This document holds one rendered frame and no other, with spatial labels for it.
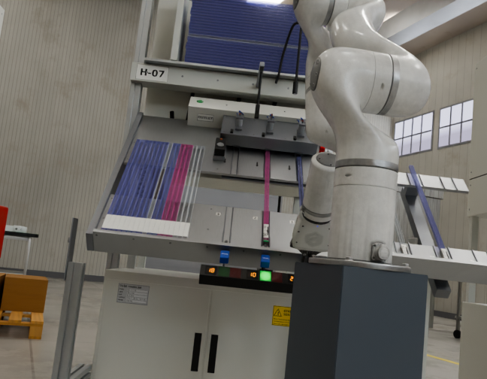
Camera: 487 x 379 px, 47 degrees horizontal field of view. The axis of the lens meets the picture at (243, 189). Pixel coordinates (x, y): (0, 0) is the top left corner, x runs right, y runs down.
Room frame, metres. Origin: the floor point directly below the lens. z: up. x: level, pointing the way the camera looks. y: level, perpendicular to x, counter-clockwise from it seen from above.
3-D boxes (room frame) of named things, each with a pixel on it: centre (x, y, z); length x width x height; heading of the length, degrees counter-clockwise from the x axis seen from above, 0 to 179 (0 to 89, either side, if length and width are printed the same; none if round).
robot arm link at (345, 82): (1.06, -0.20, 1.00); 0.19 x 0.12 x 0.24; 98
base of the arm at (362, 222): (1.07, -0.23, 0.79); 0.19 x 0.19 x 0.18
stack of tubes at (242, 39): (2.05, 0.01, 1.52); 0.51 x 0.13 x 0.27; 91
